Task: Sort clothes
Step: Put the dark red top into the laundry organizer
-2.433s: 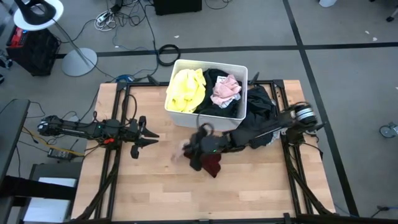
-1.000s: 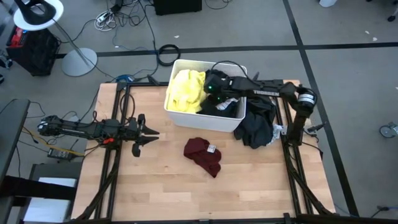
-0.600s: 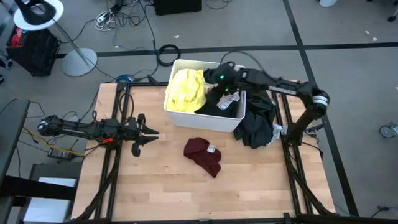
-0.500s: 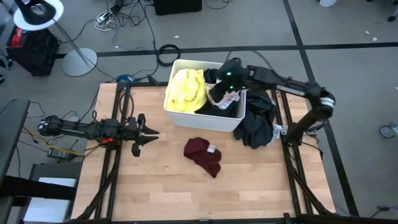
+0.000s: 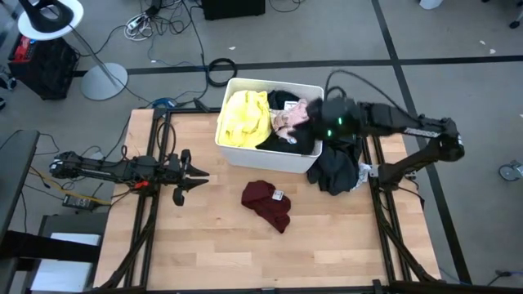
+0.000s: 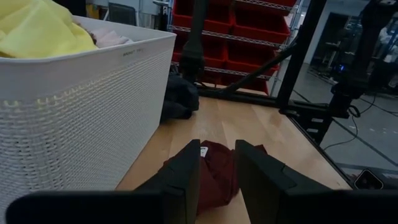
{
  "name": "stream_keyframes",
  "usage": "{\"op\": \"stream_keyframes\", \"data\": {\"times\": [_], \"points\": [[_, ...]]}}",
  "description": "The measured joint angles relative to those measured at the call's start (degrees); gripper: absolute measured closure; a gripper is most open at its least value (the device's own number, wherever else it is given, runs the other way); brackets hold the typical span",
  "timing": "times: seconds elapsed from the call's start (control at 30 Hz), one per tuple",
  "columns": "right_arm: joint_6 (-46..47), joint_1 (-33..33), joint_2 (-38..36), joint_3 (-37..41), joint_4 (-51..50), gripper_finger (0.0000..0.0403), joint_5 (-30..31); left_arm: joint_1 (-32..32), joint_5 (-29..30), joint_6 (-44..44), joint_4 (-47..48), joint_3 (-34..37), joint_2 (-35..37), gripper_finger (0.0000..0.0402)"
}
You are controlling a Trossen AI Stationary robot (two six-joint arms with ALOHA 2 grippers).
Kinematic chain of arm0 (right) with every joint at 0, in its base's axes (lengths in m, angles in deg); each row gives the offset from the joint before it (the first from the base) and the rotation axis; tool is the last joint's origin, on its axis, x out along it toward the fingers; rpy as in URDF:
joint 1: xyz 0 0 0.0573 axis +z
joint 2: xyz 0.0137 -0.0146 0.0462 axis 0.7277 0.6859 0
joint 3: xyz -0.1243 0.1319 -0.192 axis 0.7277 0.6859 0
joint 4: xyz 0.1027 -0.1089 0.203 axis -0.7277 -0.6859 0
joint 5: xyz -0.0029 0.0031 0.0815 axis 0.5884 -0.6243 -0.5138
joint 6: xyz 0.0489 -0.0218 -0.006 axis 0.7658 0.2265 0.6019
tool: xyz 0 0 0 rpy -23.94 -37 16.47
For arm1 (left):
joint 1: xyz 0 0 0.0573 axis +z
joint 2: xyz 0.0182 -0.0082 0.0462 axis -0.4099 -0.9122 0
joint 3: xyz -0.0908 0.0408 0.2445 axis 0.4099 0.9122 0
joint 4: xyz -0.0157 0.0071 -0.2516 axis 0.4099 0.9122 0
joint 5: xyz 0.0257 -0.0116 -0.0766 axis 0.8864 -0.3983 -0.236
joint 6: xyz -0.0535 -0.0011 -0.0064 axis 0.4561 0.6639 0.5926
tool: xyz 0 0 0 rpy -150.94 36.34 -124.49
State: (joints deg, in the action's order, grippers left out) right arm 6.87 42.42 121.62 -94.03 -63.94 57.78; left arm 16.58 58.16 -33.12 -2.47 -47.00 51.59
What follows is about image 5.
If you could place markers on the black garment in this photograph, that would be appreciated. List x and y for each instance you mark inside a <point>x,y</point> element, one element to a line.
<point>335,171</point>

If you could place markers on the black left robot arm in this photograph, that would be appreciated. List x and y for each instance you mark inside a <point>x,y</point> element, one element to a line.
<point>102,171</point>

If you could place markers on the yellow garment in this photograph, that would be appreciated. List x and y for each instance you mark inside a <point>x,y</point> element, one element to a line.
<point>243,118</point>

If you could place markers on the grey cabinet white top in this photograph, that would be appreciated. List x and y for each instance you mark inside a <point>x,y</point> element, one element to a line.
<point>65,265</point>

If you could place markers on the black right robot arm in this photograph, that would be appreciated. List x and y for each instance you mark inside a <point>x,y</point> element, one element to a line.
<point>392,122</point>

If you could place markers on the white power strip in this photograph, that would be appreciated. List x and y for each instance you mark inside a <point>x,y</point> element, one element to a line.
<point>134,22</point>

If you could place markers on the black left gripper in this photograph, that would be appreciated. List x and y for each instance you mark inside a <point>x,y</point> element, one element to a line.
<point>180,171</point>

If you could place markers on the red device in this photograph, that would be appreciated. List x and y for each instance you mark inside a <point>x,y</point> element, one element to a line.
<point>22,49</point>

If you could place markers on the black aluminium table frame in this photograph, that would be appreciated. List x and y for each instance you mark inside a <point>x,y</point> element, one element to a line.
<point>147,212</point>

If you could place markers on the black box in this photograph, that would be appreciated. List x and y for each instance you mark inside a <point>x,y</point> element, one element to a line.
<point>233,8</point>

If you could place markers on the white perforated plastic laundry basket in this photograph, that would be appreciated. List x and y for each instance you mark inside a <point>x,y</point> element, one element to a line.
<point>265,161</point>

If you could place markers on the dark denim jeans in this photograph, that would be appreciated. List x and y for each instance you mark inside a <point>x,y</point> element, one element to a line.
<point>294,145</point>

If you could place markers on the black power adapter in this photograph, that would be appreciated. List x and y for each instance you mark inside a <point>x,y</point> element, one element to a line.
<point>79,202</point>

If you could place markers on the pale pink garment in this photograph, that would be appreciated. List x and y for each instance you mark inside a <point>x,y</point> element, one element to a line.
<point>290,118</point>

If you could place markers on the grey caster wheel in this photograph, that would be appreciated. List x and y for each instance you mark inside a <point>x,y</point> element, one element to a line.
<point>508,171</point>

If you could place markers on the white grey-striped sock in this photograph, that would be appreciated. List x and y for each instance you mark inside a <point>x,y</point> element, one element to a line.
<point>361,173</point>

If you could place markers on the black curved object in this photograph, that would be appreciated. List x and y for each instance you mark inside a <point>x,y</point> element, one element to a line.
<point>34,12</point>

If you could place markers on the black equipment crate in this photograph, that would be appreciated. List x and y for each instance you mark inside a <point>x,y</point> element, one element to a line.
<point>49,69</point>

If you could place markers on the maroon garment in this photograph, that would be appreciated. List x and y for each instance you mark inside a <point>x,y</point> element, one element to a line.
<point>261,200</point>

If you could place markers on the white object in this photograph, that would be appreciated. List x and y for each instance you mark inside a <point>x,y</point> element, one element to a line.
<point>431,3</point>

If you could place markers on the white round-base floor stand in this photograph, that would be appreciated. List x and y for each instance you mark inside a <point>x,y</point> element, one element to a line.
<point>104,81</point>

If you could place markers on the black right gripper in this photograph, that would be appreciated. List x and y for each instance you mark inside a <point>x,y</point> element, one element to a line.
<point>316,118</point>

